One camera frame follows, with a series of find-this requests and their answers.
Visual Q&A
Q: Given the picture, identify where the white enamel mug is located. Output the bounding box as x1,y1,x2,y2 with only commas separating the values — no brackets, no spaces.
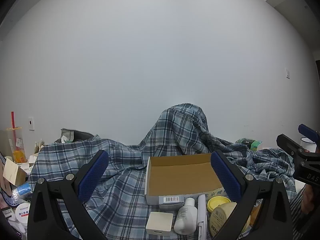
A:
300,137,313,152

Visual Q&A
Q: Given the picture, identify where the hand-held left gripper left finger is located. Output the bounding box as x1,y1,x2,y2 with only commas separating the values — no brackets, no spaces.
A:
27,149,110,240

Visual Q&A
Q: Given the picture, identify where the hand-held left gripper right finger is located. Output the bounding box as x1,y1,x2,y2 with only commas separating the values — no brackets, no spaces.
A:
210,150,293,240

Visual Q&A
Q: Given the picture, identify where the yellow round lid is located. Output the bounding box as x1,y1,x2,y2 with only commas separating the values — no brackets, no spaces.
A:
207,196,232,213

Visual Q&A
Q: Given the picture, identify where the grey bag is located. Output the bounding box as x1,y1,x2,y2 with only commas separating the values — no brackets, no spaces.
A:
61,128,94,143

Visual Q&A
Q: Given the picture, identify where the small white barcode box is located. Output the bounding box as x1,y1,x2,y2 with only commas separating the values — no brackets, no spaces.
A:
159,195,187,210

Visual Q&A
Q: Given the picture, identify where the white labelled jar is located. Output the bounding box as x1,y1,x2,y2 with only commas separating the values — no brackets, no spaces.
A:
15,202,31,223

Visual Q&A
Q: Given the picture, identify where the person's right hand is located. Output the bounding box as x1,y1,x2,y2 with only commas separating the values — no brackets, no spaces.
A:
301,187,317,215

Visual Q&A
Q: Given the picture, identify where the drink cup with red straw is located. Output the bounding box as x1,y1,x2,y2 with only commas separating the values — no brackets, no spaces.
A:
6,112,27,164

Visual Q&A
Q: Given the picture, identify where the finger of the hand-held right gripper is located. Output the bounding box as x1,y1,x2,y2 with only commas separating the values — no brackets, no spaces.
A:
297,124,320,144
276,133,313,163

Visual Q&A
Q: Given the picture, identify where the white square box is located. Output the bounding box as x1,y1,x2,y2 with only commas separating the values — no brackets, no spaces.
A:
146,211,174,236

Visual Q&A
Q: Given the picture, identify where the blue roll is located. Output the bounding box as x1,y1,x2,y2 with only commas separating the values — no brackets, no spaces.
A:
12,182,32,197

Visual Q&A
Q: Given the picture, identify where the white plastic bottle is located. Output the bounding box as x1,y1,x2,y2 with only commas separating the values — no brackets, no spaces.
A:
173,197,198,235

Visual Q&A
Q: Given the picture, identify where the small tan cardboard box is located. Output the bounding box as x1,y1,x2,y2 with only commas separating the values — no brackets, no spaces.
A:
2,158,28,187

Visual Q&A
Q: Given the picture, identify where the white slim tube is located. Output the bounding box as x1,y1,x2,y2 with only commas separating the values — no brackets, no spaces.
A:
197,194,207,240

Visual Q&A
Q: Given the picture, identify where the white carton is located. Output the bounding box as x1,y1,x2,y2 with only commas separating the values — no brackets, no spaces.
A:
17,155,38,173

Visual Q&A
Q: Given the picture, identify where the green tissue pack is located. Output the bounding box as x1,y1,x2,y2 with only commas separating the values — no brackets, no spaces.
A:
235,137,263,152

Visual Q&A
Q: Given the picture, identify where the cream round jar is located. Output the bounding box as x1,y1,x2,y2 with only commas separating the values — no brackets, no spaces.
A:
209,202,251,238

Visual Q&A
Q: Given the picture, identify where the blue plaid cloth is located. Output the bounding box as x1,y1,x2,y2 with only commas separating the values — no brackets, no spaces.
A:
29,103,304,240

